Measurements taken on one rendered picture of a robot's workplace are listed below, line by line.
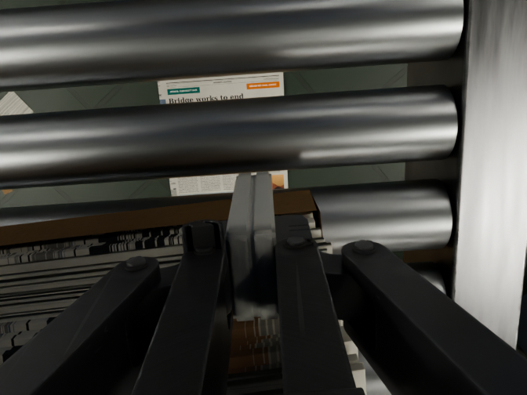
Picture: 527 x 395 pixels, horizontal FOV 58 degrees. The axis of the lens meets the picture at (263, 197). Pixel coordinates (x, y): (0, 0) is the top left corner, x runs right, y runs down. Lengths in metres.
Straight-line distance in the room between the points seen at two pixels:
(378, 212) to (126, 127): 0.17
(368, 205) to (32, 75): 0.23
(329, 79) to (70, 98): 0.59
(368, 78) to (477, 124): 0.81
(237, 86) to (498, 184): 0.82
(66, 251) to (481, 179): 0.25
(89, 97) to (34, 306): 0.95
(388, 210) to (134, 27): 0.20
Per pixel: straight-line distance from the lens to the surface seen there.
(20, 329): 0.22
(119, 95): 1.14
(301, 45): 0.30
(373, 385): 0.39
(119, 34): 0.31
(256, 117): 0.30
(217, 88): 1.10
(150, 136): 0.31
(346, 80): 1.11
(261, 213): 0.15
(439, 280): 0.37
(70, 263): 0.27
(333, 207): 0.32
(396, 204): 0.33
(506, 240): 0.36
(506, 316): 0.39
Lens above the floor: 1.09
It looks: 72 degrees down
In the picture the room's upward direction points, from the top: 179 degrees clockwise
